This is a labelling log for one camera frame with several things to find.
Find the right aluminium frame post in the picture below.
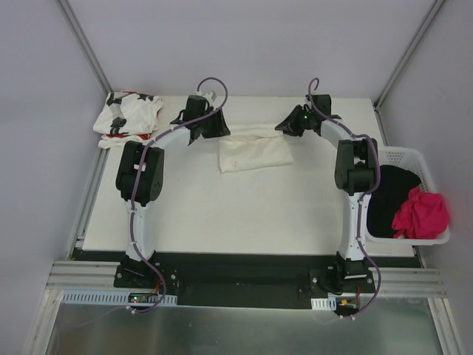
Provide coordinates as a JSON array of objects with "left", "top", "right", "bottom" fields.
[{"left": 373, "top": 0, "right": 446, "bottom": 112}]

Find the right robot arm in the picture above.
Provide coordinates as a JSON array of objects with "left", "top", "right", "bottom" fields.
[{"left": 275, "top": 95, "right": 381, "bottom": 262}]

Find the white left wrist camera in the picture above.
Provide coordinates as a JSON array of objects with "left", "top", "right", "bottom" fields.
[{"left": 196, "top": 90, "right": 217, "bottom": 101}]

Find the left aluminium frame post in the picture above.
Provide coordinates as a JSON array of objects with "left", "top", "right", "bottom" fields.
[{"left": 55, "top": 0, "right": 113, "bottom": 94}]

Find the white plastic laundry basket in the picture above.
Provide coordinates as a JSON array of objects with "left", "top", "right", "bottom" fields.
[{"left": 367, "top": 146, "right": 450, "bottom": 246}]

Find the pink garment in basket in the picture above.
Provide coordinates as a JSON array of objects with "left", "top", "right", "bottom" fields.
[{"left": 392, "top": 187, "right": 450, "bottom": 240}]

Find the aluminium frame post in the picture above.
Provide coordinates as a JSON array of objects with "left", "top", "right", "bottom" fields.
[
  {"left": 373, "top": 0, "right": 446, "bottom": 112},
  {"left": 55, "top": 0, "right": 113, "bottom": 94}
]

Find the red white folded shirt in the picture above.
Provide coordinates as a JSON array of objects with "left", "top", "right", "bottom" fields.
[{"left": 98, "top": 133, "right": 152, "bottom": 149}]

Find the left white cable duct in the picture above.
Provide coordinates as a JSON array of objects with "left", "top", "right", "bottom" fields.
[{"left": 62, "top": 291, "right": 161, "bottom": 307}]

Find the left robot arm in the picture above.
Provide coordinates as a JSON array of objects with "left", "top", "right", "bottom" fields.
[{"left": 115, "top": 91, "right": 231, "bottom": 262}]

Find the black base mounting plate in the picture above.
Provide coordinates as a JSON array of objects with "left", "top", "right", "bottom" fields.
[{"left": 113, "top": 252, "right": 375, "bottom": 309}]

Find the white cable duct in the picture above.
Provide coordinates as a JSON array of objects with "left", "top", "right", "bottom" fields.
[
  {"left": 310, "top": 297, "right": 337, "bottom": 311},
  {"left": 62, "top": 291, "right": 161, "bottom": 307}
]

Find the cream white t shirt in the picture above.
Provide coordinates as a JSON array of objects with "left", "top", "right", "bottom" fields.
[{"left": 218, "top": 124, "right": 293, "bottom": 174}]

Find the right white cable duct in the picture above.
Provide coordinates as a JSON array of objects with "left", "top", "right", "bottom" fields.
[{"left": 310, "top": 297, "right": 337, "bottom": 311}]

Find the black garment in basket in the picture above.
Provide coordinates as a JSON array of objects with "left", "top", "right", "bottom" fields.
[{"left": 367, "top": 165, "right": 421, "bottom": 238}]

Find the white black patterned folded shirt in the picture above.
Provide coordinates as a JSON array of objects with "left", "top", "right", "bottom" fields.
[{"left": 92, "top": 92, "right": 163, "bottom": 136}]

